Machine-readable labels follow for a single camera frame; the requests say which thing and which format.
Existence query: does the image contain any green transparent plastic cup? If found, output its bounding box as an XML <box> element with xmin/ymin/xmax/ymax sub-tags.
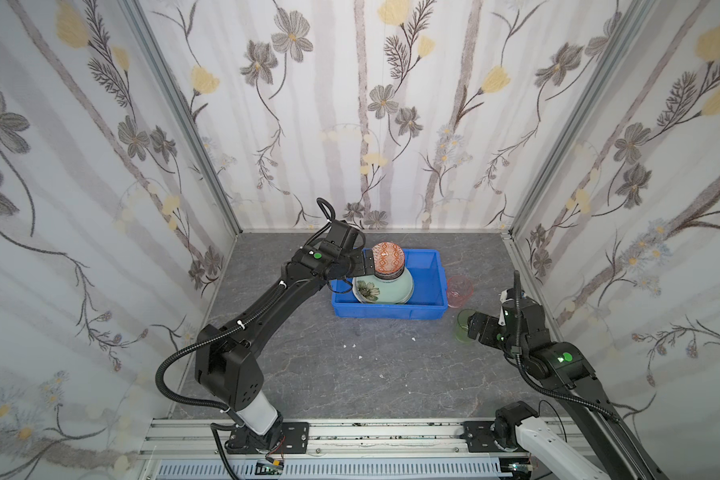
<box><xmin>454</xmin><ymin>309</ymin><xmax>476</xmax><ymax>344</ymax></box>

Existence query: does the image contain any light green ceramic plate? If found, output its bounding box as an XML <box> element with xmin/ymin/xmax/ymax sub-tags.
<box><xmin>352</xmin><ymin>268</ymin><xmax>415</xmax><ymax>305</ymax></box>

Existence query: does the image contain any pink transparent plastic cup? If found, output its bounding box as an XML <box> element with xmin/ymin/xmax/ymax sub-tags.
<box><xmin>446</xmin><ymin>275</ymin><xmax>474</xmax><ymax>308</ymax></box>

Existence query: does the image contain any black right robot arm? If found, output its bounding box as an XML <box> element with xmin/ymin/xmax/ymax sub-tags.
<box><xmin>467</xmin><ymin>298</ymin><xmax>667</xmax><ymax>479</ymax></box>

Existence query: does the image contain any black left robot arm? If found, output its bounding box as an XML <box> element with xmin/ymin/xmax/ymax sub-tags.
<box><xmin>194</xmin><ymin>221</ymin><xmax>373</xmax><ymax>447</ymax></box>

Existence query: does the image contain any blue plastic bin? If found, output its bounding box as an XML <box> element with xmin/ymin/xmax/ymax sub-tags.
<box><xmin>331</xmin><ymin>249</ymin><xmax>448</xmax><ymax>320</ymax></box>

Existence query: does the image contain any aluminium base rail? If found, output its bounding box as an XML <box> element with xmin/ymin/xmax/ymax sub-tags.
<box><xmin>137</xmin><ymin>416</ymin><xmax>631</xmax><ymax>460</ymax></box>

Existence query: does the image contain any black corrugated cable conduit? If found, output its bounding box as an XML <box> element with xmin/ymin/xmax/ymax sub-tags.
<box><xmin>511</xmin><ymin>269</ymin><xmax>619</xmax><ymax>421</ymax></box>

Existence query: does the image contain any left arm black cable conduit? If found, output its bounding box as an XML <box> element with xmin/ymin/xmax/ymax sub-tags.
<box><xmin>154</xmin><ymin>323</ymin><xmax>259</xmax><ymax>480</ymax></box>

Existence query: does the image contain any aluminium corner frame post left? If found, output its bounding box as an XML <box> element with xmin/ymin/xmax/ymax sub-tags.
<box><xmin>118</xmin><ymin>0</ymin><xmax>243</xmax><ymax>237</ymax></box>

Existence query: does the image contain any aluminium corner frame post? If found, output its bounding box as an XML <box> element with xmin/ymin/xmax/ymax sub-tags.
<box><xmin>507</xmin><ymin>0</ymin><xmax>655</xmax><ymax>239</ymax></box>
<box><xmin>118</xmin><ymin>0</ymin><xmax>243</xmax><ymax>237</ymax></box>

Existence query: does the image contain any aluminium corner frame post right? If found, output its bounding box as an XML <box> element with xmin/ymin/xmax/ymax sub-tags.
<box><xmin>507</xmin><ymin>0</ymin><xmax>655</xmax><ymax>239</ymax></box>

